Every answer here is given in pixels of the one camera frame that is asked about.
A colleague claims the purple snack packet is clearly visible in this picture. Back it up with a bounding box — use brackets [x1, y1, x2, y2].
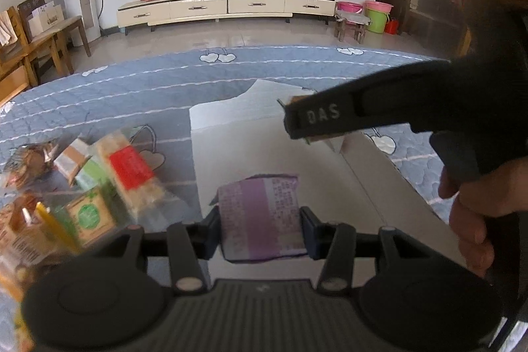
[212, 174, 307, 264]

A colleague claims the red label rice cracker packet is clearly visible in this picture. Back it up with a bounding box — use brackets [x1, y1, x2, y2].
[89, 130, 168, 220]

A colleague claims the green label biscuit packet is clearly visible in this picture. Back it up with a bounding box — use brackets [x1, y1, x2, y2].
[65, 187, 118, 248]

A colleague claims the orange striped wafer packet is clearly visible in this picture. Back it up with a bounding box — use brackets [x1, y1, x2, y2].
[54, 138, 90, 185]

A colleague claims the yellow pancake snack bag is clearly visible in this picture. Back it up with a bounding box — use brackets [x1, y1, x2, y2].
[1, 192, 81, 301]

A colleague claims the clear bag of cookies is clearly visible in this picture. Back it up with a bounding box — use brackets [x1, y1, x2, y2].
[1, 140, 58, 189]

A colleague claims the green wafer packet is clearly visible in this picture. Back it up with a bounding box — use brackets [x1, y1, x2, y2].
[75, 156, 111, 191]

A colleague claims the person's right hand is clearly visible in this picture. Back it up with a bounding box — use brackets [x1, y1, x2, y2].
[439, 158, 527, 277]

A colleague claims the small red bucket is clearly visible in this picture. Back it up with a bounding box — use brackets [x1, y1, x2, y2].
[384, 19, 399, 35]

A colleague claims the green plastic bucket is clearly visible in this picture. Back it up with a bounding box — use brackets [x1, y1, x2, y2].
[365, 1, 393, 34]

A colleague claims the small wooden stool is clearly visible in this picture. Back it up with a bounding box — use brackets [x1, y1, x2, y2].
[334, 11, 371, 44]

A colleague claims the blue quilted table cover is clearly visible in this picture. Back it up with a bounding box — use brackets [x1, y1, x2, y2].
[1, 47, 449, 231]

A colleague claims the pink basin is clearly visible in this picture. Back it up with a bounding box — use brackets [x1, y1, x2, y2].
[337, 1, 363, 14]

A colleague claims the cream tv cabinet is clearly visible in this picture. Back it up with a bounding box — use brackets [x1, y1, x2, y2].
[116, 0, 337, 30]

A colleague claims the light wooden chair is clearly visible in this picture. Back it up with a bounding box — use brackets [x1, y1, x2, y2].
[1, 6, 73, 87]

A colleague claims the white paper gift bag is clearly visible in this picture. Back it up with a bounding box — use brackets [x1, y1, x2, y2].
[28, 2, 64, 38]

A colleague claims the dark wooden chair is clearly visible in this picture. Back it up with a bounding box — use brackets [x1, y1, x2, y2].
[17, 0, 91, 57]

